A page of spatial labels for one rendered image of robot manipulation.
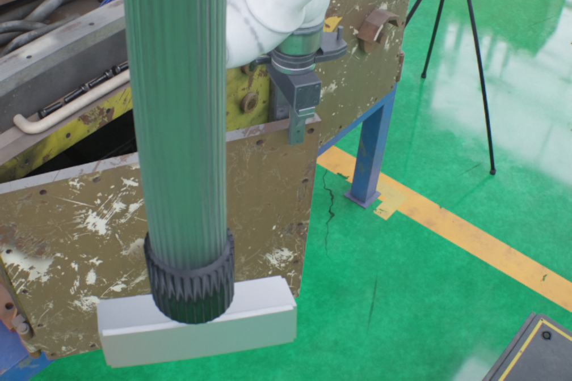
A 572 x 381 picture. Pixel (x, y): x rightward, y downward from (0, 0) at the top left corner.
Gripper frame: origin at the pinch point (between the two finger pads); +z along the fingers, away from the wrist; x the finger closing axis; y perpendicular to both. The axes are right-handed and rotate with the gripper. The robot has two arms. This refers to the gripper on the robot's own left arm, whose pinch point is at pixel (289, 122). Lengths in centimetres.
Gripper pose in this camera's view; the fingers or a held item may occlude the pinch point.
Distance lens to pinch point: 120.7
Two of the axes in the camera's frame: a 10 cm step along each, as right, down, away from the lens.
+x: 3.7, 6.3, -6.8
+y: -9.3, 2.2, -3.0
